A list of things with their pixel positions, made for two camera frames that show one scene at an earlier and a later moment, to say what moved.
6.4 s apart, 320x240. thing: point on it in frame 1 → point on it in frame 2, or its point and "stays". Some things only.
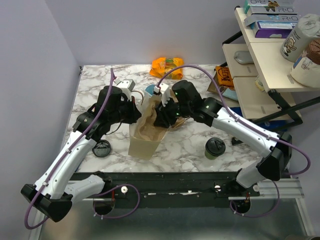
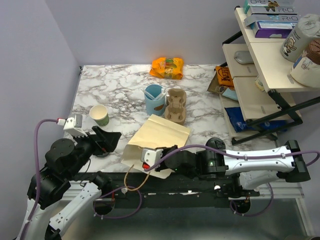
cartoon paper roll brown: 306,70 stays
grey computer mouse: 243,57 stays
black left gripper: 134,113 → 103,140
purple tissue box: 274,29 stays
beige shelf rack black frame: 268,96 stays
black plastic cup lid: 215,146 stays
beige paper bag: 145,136 → 156,132
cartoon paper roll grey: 307,28 stays
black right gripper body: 178,110 → 161,166
